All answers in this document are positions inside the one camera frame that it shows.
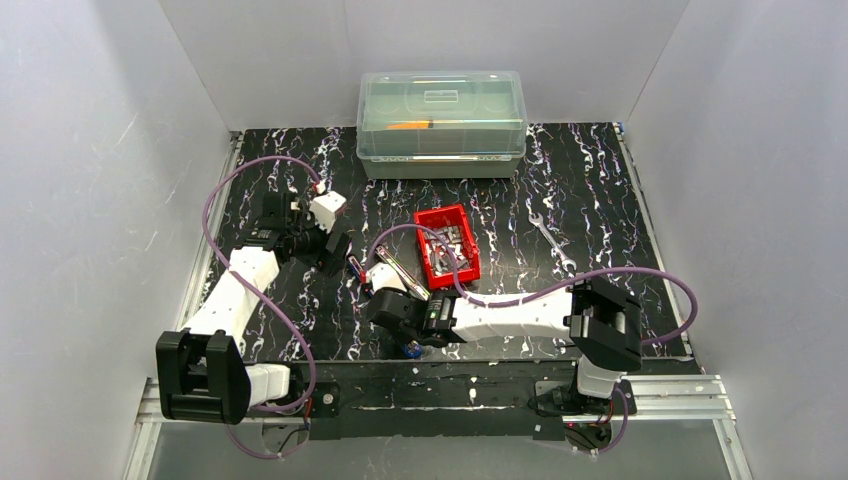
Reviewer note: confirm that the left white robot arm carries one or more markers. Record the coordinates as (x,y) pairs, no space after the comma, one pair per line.
(201,373)

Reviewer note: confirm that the pile of staple strips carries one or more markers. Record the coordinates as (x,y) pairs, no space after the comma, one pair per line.
(445,242)

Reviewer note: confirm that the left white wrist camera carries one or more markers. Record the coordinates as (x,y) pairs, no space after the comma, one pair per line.
(326,206)

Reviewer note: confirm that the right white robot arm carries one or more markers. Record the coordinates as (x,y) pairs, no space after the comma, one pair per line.
(596,316)

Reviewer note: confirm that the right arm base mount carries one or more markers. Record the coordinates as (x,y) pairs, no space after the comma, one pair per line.
(557,398)

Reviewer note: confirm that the orange tool inside box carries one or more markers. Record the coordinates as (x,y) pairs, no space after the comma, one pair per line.
(411,125)

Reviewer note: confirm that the black silver stapler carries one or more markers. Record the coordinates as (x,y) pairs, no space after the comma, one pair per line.
(414,286)

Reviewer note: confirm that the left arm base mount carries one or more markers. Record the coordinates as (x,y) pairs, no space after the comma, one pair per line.
(324,402)

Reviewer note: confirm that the red plastic bin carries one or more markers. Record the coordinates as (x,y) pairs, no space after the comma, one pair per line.
(453,215)

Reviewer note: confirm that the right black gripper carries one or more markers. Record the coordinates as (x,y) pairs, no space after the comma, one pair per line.
(387,312)

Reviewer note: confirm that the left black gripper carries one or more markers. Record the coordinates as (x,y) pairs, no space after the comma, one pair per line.
(334,246)

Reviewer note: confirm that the clear plastic storage box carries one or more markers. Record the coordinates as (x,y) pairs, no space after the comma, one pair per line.
(479,132)

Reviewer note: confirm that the silver open-end wrench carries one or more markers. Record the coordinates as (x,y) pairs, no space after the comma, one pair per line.
(538,222)

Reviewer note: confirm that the blue stapler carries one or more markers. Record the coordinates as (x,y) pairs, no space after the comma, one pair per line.
(358,270)

